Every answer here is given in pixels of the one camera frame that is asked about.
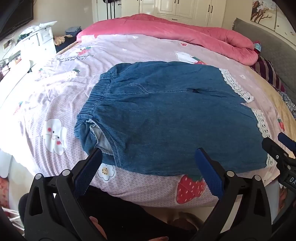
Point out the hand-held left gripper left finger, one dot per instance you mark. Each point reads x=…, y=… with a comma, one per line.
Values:
x=89, y=170

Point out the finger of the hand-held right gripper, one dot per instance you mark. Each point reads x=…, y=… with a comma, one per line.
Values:
x=286, y=139
x=271, y=147

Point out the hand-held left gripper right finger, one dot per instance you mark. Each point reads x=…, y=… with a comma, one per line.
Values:
x=208, y=170

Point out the blue denim pants lace trim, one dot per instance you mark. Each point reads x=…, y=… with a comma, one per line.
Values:
x=161, y=111

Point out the person's left hand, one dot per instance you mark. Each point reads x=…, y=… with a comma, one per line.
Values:
x=98, y=228

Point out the blue floral pillow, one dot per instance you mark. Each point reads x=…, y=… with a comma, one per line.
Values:
x=289, y=102

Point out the beige under sheet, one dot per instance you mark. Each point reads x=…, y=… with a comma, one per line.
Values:
x=272, y=99

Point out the beige slipper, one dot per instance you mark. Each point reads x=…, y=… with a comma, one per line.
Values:
x=185, y=220

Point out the person's black-clad legs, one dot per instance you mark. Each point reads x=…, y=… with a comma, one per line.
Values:
x=129, y=220

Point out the striped maroon pillow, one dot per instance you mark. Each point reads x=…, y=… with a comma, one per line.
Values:
x=266, y=69

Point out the pink strawberry printed bed sheet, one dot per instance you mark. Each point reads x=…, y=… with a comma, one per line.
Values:
x=57, y=97

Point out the grey padded headboard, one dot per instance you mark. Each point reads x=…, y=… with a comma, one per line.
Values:
x=272, y=46

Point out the white curved desk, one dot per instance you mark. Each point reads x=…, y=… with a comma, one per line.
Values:
x=16, y=74

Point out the brown patterned cloth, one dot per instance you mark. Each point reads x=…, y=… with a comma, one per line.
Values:
x=59, y=40

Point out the white drawer chest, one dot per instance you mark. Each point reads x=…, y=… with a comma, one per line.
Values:
x=44, y=39

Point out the blue folded clothes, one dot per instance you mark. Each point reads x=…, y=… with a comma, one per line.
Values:
x=72, y=31

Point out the pink quilt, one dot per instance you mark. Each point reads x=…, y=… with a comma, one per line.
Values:
x=161, y=27

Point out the white wardrobe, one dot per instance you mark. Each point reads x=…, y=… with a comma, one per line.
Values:
x=185, y=9

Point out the tree wall picture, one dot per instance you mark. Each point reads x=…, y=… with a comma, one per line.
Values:
x=261, y=11

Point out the wall power socket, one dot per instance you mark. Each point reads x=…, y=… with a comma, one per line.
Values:
x=9, y=43

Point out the black wall television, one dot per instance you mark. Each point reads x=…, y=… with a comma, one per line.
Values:
x=13, y=18

